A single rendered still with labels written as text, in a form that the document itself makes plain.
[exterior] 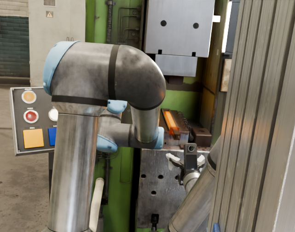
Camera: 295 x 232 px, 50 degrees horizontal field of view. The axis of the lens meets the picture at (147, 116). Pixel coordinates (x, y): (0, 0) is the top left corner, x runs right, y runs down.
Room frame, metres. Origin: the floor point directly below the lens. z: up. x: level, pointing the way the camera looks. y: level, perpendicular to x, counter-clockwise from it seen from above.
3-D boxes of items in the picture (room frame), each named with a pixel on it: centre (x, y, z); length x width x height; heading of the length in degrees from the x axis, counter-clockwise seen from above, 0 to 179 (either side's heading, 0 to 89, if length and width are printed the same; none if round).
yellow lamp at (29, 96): (1.31, 0.51, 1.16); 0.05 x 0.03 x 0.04; 94
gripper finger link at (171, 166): (1.16, -0.11, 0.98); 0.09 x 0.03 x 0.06; 40
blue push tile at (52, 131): (1.28, 0.38, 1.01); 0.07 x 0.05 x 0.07; 119
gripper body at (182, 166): (1.07, -0.17, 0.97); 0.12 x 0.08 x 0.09; 4
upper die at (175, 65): (1.72, -0.10, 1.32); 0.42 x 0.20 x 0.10; 4
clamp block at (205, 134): (1.59, -0.29, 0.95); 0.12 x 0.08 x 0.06; 4
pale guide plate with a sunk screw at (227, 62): (1.67, -0.42, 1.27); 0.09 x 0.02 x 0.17; 94
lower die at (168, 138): (1.72, -0.10, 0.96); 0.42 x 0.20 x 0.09; 4
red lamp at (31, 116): (1.27, 0.48, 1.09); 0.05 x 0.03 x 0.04; 94
